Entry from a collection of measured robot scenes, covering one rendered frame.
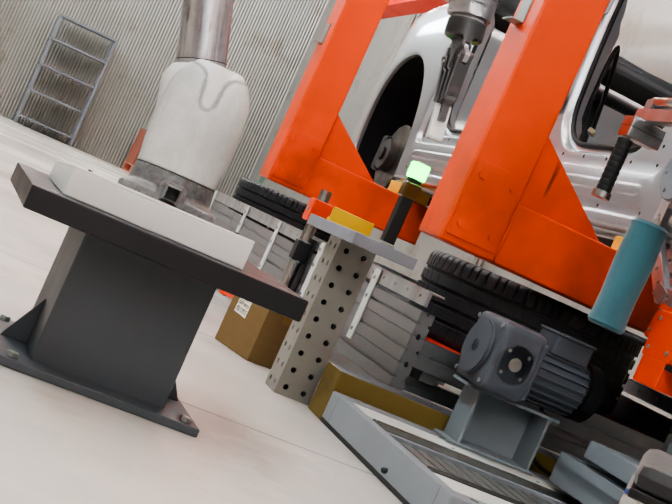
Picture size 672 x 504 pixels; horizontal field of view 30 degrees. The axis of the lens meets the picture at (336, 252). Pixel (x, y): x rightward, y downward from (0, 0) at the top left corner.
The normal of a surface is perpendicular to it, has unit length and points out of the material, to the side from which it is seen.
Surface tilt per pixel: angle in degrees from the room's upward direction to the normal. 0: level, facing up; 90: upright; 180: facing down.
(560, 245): 90
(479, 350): 90
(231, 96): 68
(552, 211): 90
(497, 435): 90
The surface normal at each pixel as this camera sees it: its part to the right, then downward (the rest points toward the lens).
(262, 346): 0.50, 0.23
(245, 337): -0.76, -0.33
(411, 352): 0.27, 0.13
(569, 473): -0.87, -0.39
